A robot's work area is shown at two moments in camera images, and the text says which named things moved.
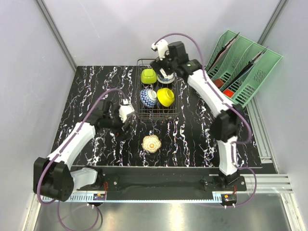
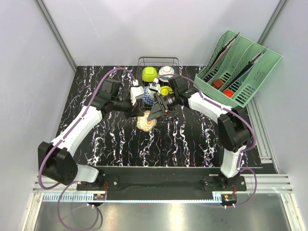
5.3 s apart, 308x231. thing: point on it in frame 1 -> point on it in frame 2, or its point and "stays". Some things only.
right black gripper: (158, 64) -> (156, 110)
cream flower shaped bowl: (151, 143) -> (143, 124)
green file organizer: (244, 66) stays
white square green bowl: (148, 76) stays
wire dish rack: (156, 97) stays
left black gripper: (126, 133) -> (134, 111)
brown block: (219, 83) stays
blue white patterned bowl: (148, 97) stays
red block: (228, 93) stays
